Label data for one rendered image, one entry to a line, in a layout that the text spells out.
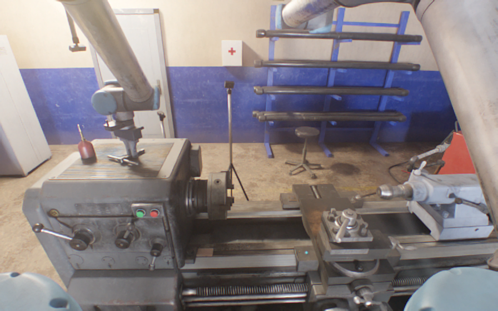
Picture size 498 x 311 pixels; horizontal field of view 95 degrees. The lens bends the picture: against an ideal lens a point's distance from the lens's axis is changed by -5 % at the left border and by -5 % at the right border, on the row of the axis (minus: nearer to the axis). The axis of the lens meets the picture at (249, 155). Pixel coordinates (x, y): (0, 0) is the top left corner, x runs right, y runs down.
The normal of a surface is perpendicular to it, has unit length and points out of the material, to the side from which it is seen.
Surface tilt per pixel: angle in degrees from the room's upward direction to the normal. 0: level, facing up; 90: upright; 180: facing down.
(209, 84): 90
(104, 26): 124
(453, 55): 87
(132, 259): 90
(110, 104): 90
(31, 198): 46
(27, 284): 5
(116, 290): 32
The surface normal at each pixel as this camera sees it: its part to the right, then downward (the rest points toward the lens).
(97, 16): 0.63, 0.77
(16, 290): 0.10, -0.88
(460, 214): 0.05, 0.07
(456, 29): -0.89, -0.07
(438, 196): 0.05, 0.40
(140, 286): 0.04, -0.50
